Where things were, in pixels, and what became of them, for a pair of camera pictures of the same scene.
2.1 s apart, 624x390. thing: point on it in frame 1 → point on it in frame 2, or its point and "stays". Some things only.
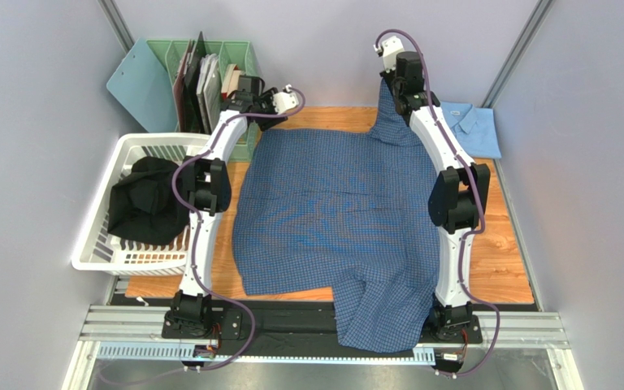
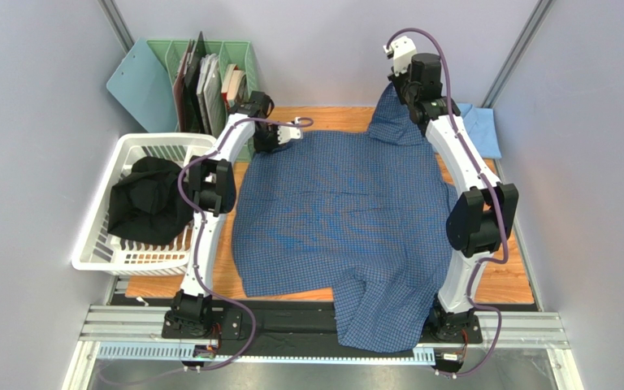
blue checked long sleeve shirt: [345, 214] stays
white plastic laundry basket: [102, 251] stays
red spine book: [231, 80] stays
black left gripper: [266, 124] → [268, 148]
